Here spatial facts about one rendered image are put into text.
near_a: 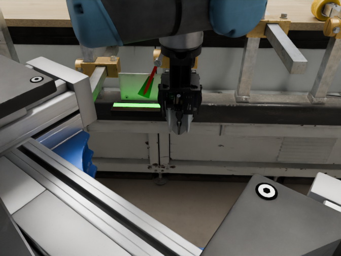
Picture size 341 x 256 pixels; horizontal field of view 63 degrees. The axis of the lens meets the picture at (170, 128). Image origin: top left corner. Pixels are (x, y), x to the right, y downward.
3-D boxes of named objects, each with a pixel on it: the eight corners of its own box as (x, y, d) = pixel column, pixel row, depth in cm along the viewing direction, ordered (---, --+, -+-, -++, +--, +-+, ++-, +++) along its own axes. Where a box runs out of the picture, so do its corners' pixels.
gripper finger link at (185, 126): (178, 148, 59) (179, 112, 53) (178, 130, 63) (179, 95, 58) (193, 148, 59) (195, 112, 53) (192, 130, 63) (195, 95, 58)
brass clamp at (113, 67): (117, 78, 89) (116, 64, 86) (76, 78, 90) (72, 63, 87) (121, 70, 94) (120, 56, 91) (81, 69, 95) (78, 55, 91)
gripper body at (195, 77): (158, 117, 52) (157, 55, 44) (161, 93, 59) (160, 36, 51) (200, 118, 52) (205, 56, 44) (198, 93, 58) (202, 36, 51)
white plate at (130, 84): (198, 102, 94) (199, 75, 88) (121, 100, 95) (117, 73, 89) (198, 101, 94) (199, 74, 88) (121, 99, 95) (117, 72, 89)
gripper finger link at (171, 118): (163, 147, 59) (163, 111, 53) (165, 130, 64) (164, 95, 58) (178, 148, 59) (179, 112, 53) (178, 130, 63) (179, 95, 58)
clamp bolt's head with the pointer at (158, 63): (146, 99, 92) (163, 61, 84) (139, 96, 92) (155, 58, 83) (146, 96, 94) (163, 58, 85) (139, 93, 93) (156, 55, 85)
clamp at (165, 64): (197, 69, 87) (198, 53, 84) (153, 68, 87) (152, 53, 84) (196, 61, 91) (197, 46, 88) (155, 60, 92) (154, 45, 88)
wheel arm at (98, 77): (87, 122, 71) (84, 108, 68) (74, 122, 71) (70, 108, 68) (119, 53, 105) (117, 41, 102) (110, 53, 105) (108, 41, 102)
